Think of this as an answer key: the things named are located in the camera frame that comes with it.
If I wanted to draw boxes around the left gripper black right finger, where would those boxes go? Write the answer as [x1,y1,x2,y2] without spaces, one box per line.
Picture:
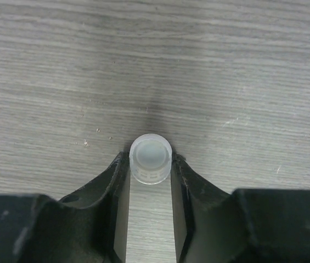
[171,154,310,262]

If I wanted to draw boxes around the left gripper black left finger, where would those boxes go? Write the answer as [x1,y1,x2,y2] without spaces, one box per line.
[0,152,130,262]

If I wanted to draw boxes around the white bottle cap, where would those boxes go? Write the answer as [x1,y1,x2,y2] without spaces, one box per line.
[129,134,172,185]

